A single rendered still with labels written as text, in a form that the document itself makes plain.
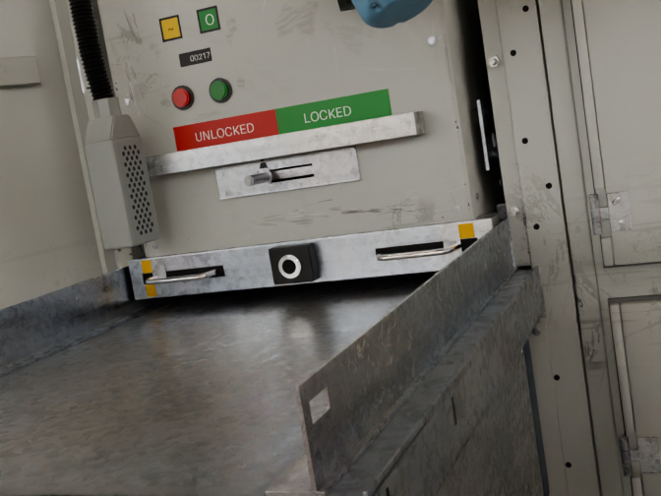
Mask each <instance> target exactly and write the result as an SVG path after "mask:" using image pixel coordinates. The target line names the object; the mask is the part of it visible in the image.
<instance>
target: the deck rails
mask: <svg viewBox="0 0 661 496"><path fill-rule="evenodd" d="M516 272H517V268H514V267H513V264H512V257H511V244H510V237H509V230H508V222H507V219H506V218H504V219H503V220H502V221H501V222H499V223H498V224H497V225H496V226H494V227H493V228H492V229H491V230H489V231H488V232H487V233H486V234H484V235H483V236H482V237H481V238H479V239H478V240H477V241H476V242H474V243H473V244H472V245H471V246H469V247H468V248H467V249H466V250H464V251H463V252H462V253H461V254H459V255H458V256H457V257H456V258H454V259H453V260H452V261H451V262H449V263H448V264H447V265H446V266H444V267H443V268H442V269H441V270H439V271H438V272H437V273H436V274H434V275H433V276H432V277H431V278H429V279H428V280H427V281H425V282H424V283H423V284H422V285H420V286H419V287H418V288H417V289H415V290H414V291H413V292H411V293H410V294H409V295H408V296H406V297H405V298H404V299H403V300H401V301H400V302H399V303H398V304H396V305H395V306H394V307H393V308H392V309H391V310H390V311H389V312H387V313H386V314H385V315H384V316H382V317H381V318H380V319H379V320H377V321H376V322H375V323H374V324H372V325H371V326H370V327H369V328H367V329H366V330H365V331H364V332H362V333H361V334H360V335H359V336H357V337H356V338H355V339H354V340H352V341H351V342H350V343H348V344H347V345H346V346H345V347H343V348H342V349H341V350H340V351H338V352H337V353H336V354H335V355H333V356H332V357H331V358H330V359H328V360H327V361H326V362H325V363H323V364H322V365H321V366H320V367H318V368H317V369H316V370H315V371H313V372H312V373H311V374H310V375H308V376H307V377H306V378H305V379H303V380H302V381H301V382H300V383H298V384H297V385H296V386H295V387H294V391H295V397H296V401H297V407H298V413H299V419H300V425H301V430H302V436H303V442H304V448H305V452H304V453H303V454H302V455H301V456H300V457H299V458H298V459H297V460H296V461H295V462H294V463H293V464H292V465H291V466H290V467H289V468H288V469H287V470H286V471H285V472H284V473H283V474H282V475H281V476H280V477H279V478H278V479H277V480H276V481H275V482H274V483H273V484H272V485H271V486H270V487H269V488H268V489H267V490H266V491H265V494H266V496H328V494H329V493H330V492H331V491H332V489H333V488H334V487H335V486H336V485H337V484H338V482H339V481H340V480H341V479H342V478H343V476H344V475H345V474H346V473H347V472H348V471H349V469H350V468H351V467H352V466H353V465H354V463H355V462H356V461H357V460H358V459H359V458H360V456H361V455H362V454H363V453H364V452H365V450H366V449H367V448H368V447H369V446H370V445H371V443H372V442H373V441H374V440H375V439H376V437H377V436H378V435H379V434H380V433H381V432H382V430H383V429H384V428H385V427H386V426H387V424H388V423H389V422H390V421H391V420H392V418H393V417H394V416H395V415H396V414H397V412H398V411H399V410H400V409H401V408H402V407H403V405H404V404H405V403H406V402H407V401H408V399H409V398H410V397H411V396H412V395H413V394H414V392H415V391H416V390H417V389H418V388H419V386H420V385H421V384H422V383H423V382H424V381H425V379H426V378H427V377H428V376H429V375H430V373H431V372H432V371H433V370H434V369H435V368H436V366H437V365H438V364H439V363H440V362H441V361H442V359H443V358H444V357H445V356H446V355H447V353H448V352H449V351H450V350H451V349H452V347H453V346H454V345H455V344H456V343H457V341H458V340H459V339H460V338H461V337H462V336H463V334H464V333H465V332H466V331H467V330H468V328H469V327H470V326H471V325H472V324H473V323H474V321H475V320H476V319H477V318H478V317H479V315H480V314H481V313H482V312H483V311H484V310H485V308H486V307H487V306H488V305H489V304H490V302H491V301H492V300H493V299H494V298H495V297H496V295H497V294H498V293H499V292H500V291H501V289H502V288H503V287H504V286H505V285H506V284H507V282H508V281H509V280H510V279H511V277H512V276H513V275H514V274H515V273H516ZM171 302H172V301H171V300H164V301H155V302H153V298H151V299H140V300H136V299H135V295H134V290H133V285H132V280H131V275H130V270H129V266H127V267H124V268H121V269H118V270H115V271H112V272H110V273H107V274H104V275H101V276H98V277H95V278H92V279H87V280H84V281H81V282H78V283H75V284H72V285H69V286H66V287H63V288H61V289H58V290H55V291H52V292H49V293H46V294H43V295H40V296H38V297H35V298H32V299H29V300H26V301H23V302H20V303H17V304H14V305H11V306H9V307H6V308H3V309H0V378H2V377H4V376H7V375H9V374H11V373H13V372H16V371H18V370H20V369H22V368H25V367H27V366H29V365H32V364H34V363H36V362H37V361H40V360H42V359H44V358H46V357H49V356H51V355H53V354H55V353H58V352H60V351H62V350H65V349H67V348H69V347H71V346H74V345H76V344H78V343H80V342H83V341H86V340H88V339H91V338H93V337H95V336H98V335H100V334H102V333H104V332H107V331H109V330H111V329H113V328H116V327H118V326H120V325H122V324H125V323H127V322H129V321H132V320H134V319H136V318H138V317H141V316H143V315H145V314H147V313H149V312H151V311H153V310H156V309H158V308H160V307H162V306H165V305H167V304H169V303H171ZM321 391H324V397H325V403H326V408H325V409H324V410H323V411H322V412H321V413H320V414H319V415H318V416H317V417H316V418H315V419H314V420H312V414H311V410H310V404H309V401H310V400H312V399H313V398H314V397H315V396H316V395H317V394H318V393H320V392H321Z"/></svg>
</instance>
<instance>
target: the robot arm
mask: <svg viewBox="0 0 661 496"><path fill-rule="evenodd" d="M337 2H338V6H339V9H340V11H341V12H342V11H348V10H353V9H356V10H357V12H358V14H359V15H360V17H361V19H362V20H363V22H364V23H365V24H367V25H368V26H370V27H373V28H377V29H385V28H390V27H393V26H394V25H396V24H398V23H404V22H407V21H408V20H410V19H412V18H414V17H415V16H417V15H418V14H420V13H421V12H422V11H424V10H425V9H426V8H427V7H428V6H429V5H430V4H431V3H432V2H433V0H337Z"/></svg>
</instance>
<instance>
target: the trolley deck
mask: <svg viewBox="0 0 661 496"><path fill-rule="evenodd" d="M427 280H428V279H418V280H407V281H396V282H385V283H374V284H364V285H353V286H343V287H332V288H321V289H310V290H300V291H289V292H279V293H268V294H257V295H246V296H236V297H225V298H215V299H204V300H193V301H182V302H172V303H169V304H167V305H165V306H162V307H160V308H158V309H156V310H153V311H151V312H149V313H147V314H145V315H143V316H141V317H138V318H136V319H134V320H132V321H129V322H127V323H125V324H122V325H120V326H118V327H116V328H113V329H111V330H109V331H107V332H104V333H102V334H100V335H98V336H95V337H93V338H91V339H88V340H86V341H83V342H80V343H78V344H76V345H74V346H71V347H69V348H67V349H65V350H62V351H60V352H58V353H55V354H53V355H51V356H49V357H46V358H44V359H42V360H40V361H37V362H36V363H34V364H32V365H29V366H27V367H25V368H22V369H20V370H18V371H16V372H13V373H11V374H9V375H7V376H4V377H2V378H0V496H266V494H265V491H266V490H267V489H268V488H269V487H270V486H271V485H272V484H273V483H274V482H275V481H276V480H277V479H278V478H279V477H280V476H281V475H282V474H283V473H284V472H285V471H286V470H287V469H288V468H289V467H290V466H291V465H292V464H293V463H294V462H295V461H296V460H297V459H298V458H299V457H300V456H301V455H302V454H303V453H304V452H305V448H304V442H303V436H302V430H301V425H300V419H299V413H298V407H297V401H296V397H295V391H294V387H295V386H296V385H297V384H298V383H300V382H301V381H302V380H303V379H305V378H306V377H307V376H308V375H310V374H311V373H312V372H313V371H315V370H316V369H317V368H318V367H320V366H321V365H322V364H323V363H325V362H326V361H327V360H328V359H330V358H331V357H332V356H333V355H335V354H336V353H337V352H338V351H340V350H341V349H342V348H343V347H345V346H346V345H347V344H348V343H350V342H351V341H352V340H354V339H355V338H356V337H357V336H359V335H360V334H361V333H362V332H364V331H365V330H366V329H367V328H369V327H370V326H371V325H372V324H374V323H375V322H376V321H377V320H379V319H380V318H381V317H382V316H384V315H385V314H386V313H387V312H389V311H390V310H391V309H392V308H393V307H394V306H395V305H396V304H398V303H399V302H400V301H401V300H403V299H404V298H405V297H406V296H408V295H409V294H410V293H411V292H413V291H414V290H415V289H417V288H418V287H419V286H420V285H422V284H423V283H424V282H425V281H427ZM543 312H544V304H543V297H542V289H541V282H540V276H539V268H538V266H536V267H535V268H534V270H523V271H517V272H516V273H515V274H514V275H513V276H512V277H511V279H510V280H509V281H508V282H507V284H506V285H505V286H504V287H503V288H502V289H501V291H500V292H499V293H498V294H497V295H496V297H495V298H494V299H493V300H492V301H491V302H490V304H489V305H488V306H487V307H486V308H485V310H484V311H483V312H482V313H481V314H480V315H479V317H478V318H477V319H476V320H475V321H474V323H473V324H472V325H471V326H470V327H469V328H468V330H467V331H466V332H465V333H464V334H463V336H462V337H461V338H460V339H459V340H458V341H457V343H456V344H455V345H454V346H453V347H452V349H451V350H450V351H449V352H448V353H447V355H446V356H445V357H444V358H443V359H442V361H441V362H440V363H439V364H438V365H437V366H436V368H435V369H434V370H433V371H432V372H431V373H430V375H429V376H428V377H427V378H426V379H425V381H424V382H423V383H422V384H421V385H420V386H419V388H418V389H417V390H416V391H415V392H414V394H413V395H412V396H411V397H410V398H409V399H408V401H407V402H406V403H405V404H404V405H403V407H402V408H401V409H400V410H399V411H398V412H397V414H396V415H395V416H394V417H393V418H392V420H391V421H390V422H389V423H388V424H387V426H386V427H385V428H384V429H383V430H382V432H381V433H380V434H379V435H378V436H377V437H376V439H375V440H374V441H373V442H372V443H371V445H370V446H369V447H368V448H367V449H366V450H365V452H364V453H363V454H362V455H361V456H360V458H359V459H358V460H357V461H356V462H355V463H354V465H353V466H352V467H351V468H350V469H349V471H348V472H347V473H346V474H345V475H344V476H343V478H342V479H341V480H340V481H339V482H338V484H337V485H336V486H335V487H334V488H333V489H332V491H331V492H330V493H329V494H328V496H437V494H438V492H439V491H440V489H441V487H442V485H443V484H444V482H445V480H446V479H447V477H448V475H449V473H450V472H451V469H452V468H453V466H454V464H455V462H456V461H457V459H458V457H459V456H460V454H461V452H462V451H463V449H464V447H465V445H466V444H467V442H468V440H469V439H470V437H471V435H472V433H473V432H474V430H475V428H476V427H477V425H478V423H479V421H480V420H481V418H482V416H483V415H484V413H485V411H486V409H487V408H488V406H489V404H490V403H491V401H492V399H493V397H494V396H495V394H496V392H497V391H498V390H499V388H500V387H501V385H502V383H503V381H504V380H505V378H506V376H507V375H508V373H509V371H510V369H511V367H512V365H513V364H514V362H515V360H516V358H517V357H518V355H519V353H520V352H521V350H522V348H523V346H524V345H525V343H526V341H527V340H528V338H529V336H530V334H531V333H532V331H533V329H534V328H535V326H536V324H537V322H538V321H539V319H540V317H541V316H542V314H543Z"/></svg>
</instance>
